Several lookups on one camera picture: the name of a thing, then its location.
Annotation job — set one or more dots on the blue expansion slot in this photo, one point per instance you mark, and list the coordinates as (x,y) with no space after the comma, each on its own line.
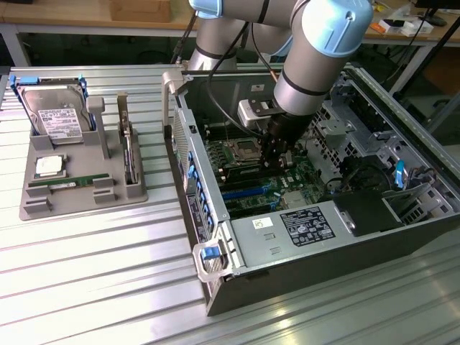
(248,192)

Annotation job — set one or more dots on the perforated metal drive cage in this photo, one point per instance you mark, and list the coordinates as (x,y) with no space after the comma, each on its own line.
(334,143)

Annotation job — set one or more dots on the graphics card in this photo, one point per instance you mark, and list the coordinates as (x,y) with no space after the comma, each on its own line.
(128,158)

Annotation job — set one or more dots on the black open PC case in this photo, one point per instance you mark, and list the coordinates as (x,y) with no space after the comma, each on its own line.
(323,273)

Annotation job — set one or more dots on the thin metal locking lever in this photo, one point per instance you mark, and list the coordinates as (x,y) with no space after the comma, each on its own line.
(227,131)

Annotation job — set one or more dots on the green RAM stick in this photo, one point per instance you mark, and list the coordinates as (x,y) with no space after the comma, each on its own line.
(86,178)
(244,171)

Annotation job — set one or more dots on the green motherboard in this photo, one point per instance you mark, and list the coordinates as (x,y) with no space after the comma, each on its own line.
(305,172)

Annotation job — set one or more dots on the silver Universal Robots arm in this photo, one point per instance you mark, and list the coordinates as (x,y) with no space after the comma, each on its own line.
(316,54)

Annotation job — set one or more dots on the wooden workbench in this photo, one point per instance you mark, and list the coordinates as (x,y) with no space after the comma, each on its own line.
(72,14)

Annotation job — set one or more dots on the black plastic shroud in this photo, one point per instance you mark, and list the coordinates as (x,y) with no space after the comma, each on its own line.
(366,212)

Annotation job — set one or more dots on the silver metal disk bay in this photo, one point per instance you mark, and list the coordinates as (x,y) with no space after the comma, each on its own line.
(391,147)

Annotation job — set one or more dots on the black monitor stand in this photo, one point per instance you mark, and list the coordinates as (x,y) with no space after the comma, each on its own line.
(431,16)

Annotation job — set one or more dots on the silver chipset heatsink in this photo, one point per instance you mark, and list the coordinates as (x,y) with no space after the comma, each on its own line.
(298,200)

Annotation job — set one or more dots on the blue case latch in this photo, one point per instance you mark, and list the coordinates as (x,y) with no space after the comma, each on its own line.
(209,253)

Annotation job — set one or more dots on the silver CPU chip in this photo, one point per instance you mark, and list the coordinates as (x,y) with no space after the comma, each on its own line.
(50,166)

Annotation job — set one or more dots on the hard disk with blue bracket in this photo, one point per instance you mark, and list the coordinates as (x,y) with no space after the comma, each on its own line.
(54,108)

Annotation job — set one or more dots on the grey power supply unit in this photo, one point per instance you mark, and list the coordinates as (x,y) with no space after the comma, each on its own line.
(258,248)

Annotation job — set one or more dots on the orange and white box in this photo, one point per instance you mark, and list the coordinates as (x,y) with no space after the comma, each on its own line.
(386,25)

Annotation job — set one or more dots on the grey parts rack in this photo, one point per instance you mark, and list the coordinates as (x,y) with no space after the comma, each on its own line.
(82,161)

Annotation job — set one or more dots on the CPU socket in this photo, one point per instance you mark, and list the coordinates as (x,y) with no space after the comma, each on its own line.
(244,149)

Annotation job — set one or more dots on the black tripod pole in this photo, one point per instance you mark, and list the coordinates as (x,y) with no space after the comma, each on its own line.
(445,37)

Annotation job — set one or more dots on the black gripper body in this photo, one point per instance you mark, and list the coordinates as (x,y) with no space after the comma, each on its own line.
(287,129)

